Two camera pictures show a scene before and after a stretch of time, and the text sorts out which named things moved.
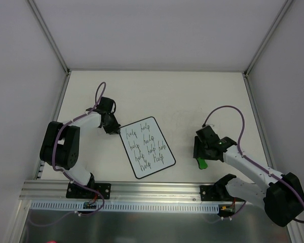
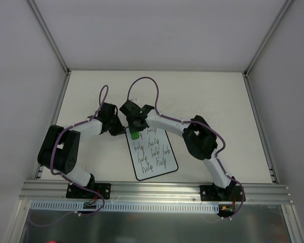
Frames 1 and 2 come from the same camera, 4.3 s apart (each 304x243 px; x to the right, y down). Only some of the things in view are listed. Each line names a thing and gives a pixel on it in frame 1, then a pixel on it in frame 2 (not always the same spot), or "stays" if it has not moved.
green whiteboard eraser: (202, 163) -> (135, 135)
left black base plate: (75, 191) stays
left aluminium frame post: (58, 52) stays
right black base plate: (211, 193) stays
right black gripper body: (199, 152) -> (136, 124)
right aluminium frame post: (245, 74) stays
